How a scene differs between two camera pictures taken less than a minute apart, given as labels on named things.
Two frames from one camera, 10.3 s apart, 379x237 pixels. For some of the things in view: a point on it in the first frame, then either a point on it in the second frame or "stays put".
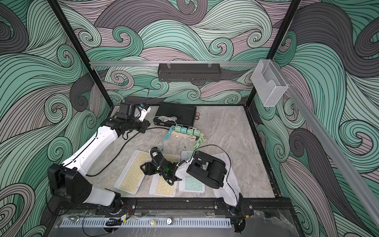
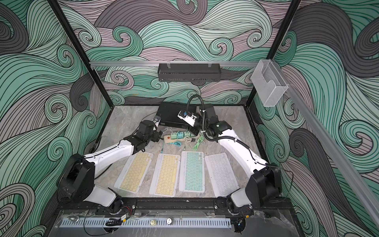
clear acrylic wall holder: (269, 84) stays put
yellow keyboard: (132, 176) stays put
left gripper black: (144, 125) -> (157, 136)
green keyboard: (190, 184) stays put
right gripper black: (149, 167) -> (194, 131)
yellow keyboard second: (159, 186) stays put
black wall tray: (189, 72) stays put
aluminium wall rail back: (174, 63) stays put
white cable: (166, 118) -> (169, 129)
